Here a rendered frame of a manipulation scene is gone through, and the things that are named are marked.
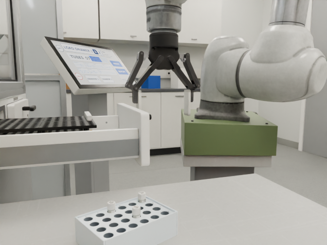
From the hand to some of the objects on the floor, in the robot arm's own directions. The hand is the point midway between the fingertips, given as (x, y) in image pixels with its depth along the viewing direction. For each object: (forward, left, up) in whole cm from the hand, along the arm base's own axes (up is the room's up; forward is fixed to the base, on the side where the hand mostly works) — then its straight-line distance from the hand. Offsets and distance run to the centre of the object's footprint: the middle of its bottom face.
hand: (163, 112), depth 76 cm
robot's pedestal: (-20, -24, -92) cm, 97 cm away
